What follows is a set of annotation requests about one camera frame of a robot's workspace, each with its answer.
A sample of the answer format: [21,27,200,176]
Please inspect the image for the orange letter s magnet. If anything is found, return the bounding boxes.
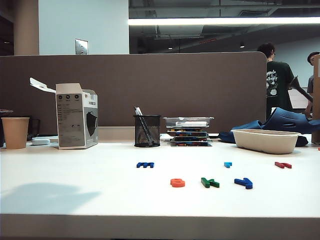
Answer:
[170,178,186,188]

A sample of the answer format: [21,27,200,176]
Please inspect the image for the green letter k magnet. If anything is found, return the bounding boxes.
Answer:
[200,177,221,189]

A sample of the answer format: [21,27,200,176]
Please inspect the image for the blue letter y magnet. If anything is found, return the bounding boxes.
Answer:
[234,177,254,190]

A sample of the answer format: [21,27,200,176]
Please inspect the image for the red letter h magnet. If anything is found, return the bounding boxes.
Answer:
[274,161,293,170]

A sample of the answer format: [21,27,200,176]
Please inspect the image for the black mesh pen holder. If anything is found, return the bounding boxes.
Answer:
[133,114,162,148]

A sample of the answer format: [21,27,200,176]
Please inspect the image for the white black pen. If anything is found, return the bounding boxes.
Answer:
[133,106,155,146]

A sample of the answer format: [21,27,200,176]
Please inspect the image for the clear plastic case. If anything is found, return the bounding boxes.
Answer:
[162,116,215,130]

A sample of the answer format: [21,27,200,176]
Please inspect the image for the brown desk partition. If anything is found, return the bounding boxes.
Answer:
[0,51,268,128]

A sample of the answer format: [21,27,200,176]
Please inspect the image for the blue foam shoes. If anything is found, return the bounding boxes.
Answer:
[218,119,310,148]

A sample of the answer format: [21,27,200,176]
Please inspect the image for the white grey mask box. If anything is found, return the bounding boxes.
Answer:
[29,77,99,150]

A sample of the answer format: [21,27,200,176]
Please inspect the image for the beige oval pulp tray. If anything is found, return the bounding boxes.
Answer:
[230,129,302,155]

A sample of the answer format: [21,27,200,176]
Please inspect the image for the ceiling light strip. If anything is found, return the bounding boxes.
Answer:
[127,16,320,27]

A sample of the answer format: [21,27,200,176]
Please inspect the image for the white earbud case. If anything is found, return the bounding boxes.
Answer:
[31,136,51,146]

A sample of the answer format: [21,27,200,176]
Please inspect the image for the person in dark green shirt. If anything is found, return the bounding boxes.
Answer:
[257,42,296,121]

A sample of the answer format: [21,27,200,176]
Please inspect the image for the dark translucent tumbler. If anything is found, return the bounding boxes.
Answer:
[28,118,41,141]

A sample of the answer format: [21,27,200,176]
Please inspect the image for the blue foam clog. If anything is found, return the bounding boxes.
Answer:
[264,106,320,135]

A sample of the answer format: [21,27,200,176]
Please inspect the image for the white board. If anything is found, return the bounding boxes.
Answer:
[287,88,310,110]

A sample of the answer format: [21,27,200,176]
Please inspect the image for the black angled bar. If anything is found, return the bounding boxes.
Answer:
[289,76,314,101]

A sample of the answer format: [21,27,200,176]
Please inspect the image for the brown paper cup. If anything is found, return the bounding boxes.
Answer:
[0,117,30,150]

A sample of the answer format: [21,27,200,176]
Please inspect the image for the brown cardboard box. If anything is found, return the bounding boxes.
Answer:
[310,54,320,145]

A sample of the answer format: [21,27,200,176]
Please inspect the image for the person in grey shirt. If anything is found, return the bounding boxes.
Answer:
[304,51,320,118]

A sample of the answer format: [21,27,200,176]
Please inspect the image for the metal wall plate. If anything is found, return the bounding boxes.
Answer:
[74,38,89,56]

